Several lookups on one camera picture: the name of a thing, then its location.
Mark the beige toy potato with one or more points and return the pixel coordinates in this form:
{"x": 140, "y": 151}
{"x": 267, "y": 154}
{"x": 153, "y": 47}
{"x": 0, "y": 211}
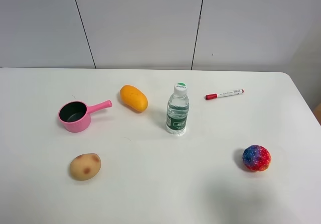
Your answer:
{"x": 85, "y": 166}

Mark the clear water bottle green label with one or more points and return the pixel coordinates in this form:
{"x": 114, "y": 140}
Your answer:
{"x": 177, "y": 110}

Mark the red blue spotted ball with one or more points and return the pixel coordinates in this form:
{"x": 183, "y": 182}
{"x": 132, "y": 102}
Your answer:
{"x": 256, "y": 158}

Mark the orange toy mango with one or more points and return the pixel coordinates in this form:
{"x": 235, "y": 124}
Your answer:
{"x": 134, "y": 98}

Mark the red whiteboard marker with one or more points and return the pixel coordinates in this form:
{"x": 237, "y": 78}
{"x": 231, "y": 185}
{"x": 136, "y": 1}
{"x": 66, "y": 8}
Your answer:
{"x": 224, "y": 94}

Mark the pink toy saucepan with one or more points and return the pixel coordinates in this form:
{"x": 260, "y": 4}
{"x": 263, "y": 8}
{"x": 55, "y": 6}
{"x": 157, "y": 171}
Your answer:
{"x": 76, "y": 116}

